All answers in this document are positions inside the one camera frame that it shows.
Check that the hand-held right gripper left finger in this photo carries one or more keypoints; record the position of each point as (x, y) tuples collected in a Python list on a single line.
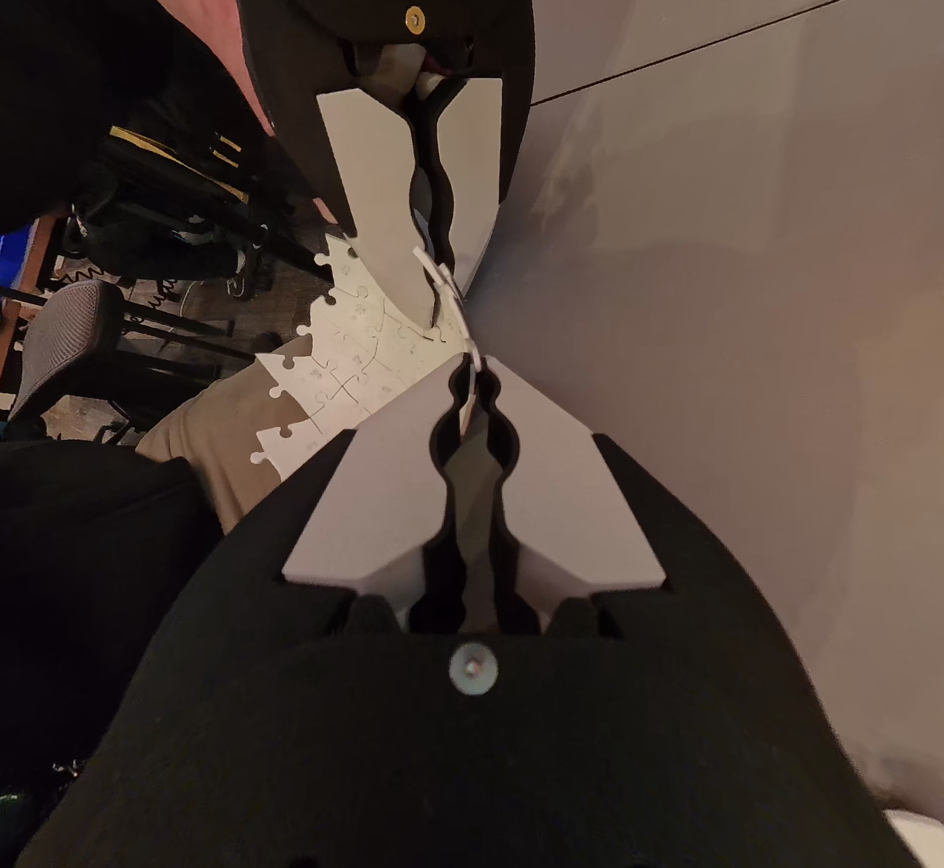
[(369, 514)]

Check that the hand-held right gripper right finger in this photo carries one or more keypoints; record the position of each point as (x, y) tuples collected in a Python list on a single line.
[(575, 514)]

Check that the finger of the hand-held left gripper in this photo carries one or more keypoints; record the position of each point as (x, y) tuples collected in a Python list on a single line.
[(479, 160), (369, 167)]

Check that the white curved puzzle piece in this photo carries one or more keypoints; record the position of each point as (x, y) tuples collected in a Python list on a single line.
[(467, 407)]

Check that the partly built puzzle ball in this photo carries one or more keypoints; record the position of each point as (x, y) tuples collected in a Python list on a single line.
[(354, 359)]

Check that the person's beige trousers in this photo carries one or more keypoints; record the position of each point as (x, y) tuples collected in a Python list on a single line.
[(214, 440)]

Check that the black sneaker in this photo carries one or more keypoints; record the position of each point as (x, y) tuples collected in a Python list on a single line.
[(240, 285)]

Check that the bundle of black tripods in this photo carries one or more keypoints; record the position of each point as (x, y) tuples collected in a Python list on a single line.
[(169, 219)]

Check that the person's black jacket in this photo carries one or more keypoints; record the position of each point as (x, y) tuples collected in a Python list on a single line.
[(88, 588)]

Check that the wooden shelf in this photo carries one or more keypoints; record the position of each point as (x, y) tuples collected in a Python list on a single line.
[(48, 249)]

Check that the grey mesh office chair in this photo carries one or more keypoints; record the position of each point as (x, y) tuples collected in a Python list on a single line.
[(66, 337)]

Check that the blue storage bin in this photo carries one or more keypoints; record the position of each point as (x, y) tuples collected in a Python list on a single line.
[(18, 249)]

